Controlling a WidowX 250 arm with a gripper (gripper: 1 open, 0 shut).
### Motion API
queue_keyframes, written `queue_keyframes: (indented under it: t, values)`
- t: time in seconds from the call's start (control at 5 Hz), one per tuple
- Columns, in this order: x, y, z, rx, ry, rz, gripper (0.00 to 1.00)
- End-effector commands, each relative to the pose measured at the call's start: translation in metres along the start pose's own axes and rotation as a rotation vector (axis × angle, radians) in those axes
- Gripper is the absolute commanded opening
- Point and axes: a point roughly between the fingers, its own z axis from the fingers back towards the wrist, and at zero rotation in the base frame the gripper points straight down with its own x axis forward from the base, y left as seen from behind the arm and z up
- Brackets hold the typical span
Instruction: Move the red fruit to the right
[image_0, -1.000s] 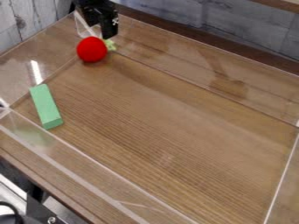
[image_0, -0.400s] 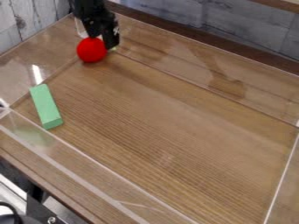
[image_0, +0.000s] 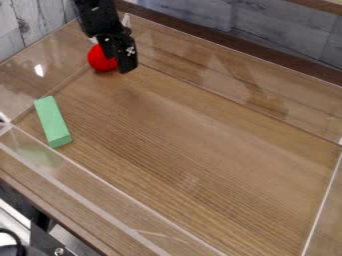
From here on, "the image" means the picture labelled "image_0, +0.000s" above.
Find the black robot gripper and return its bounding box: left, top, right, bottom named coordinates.
left=72, top=0, right=138, bottom=74

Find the red strawberry toy fruit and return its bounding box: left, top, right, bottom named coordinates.
left=87, top=44, right=118, bottom=72

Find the green rectangular block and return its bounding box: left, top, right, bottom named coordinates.
left=33, top=96, right=72, bottom=148

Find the clear acrylic tray wall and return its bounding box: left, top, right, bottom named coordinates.
left=0, top=18, right=342, bottom=256

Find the black metal bracket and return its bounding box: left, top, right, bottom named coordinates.
left=29, top=222, right=82, bottom=256

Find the black cable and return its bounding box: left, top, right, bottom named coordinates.
left=0, top=228, right=28, bottom=256

